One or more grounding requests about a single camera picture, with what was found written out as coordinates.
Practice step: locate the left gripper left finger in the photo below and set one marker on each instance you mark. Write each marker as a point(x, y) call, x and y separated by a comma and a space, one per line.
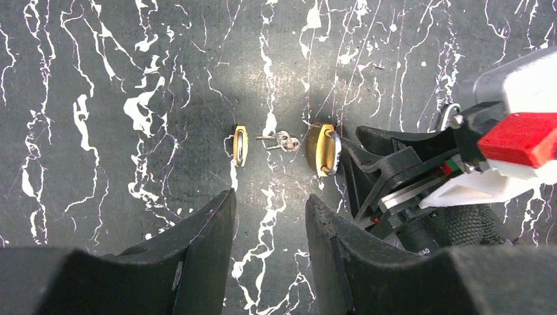
point(180, 271)

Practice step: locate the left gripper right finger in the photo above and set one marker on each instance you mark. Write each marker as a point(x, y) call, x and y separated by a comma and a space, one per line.
point(357, 273)

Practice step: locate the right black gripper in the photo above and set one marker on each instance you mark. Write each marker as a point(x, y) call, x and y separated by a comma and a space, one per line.
point(428, 190)

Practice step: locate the silver key pair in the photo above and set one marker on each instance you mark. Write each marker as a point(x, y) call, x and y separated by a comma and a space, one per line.
point(281, 141)

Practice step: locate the small brass padlock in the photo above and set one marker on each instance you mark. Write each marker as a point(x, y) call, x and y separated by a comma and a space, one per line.
point(240, 146)
point(446, 116)

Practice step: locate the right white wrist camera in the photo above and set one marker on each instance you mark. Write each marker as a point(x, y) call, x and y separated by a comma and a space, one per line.
point(505, 133)

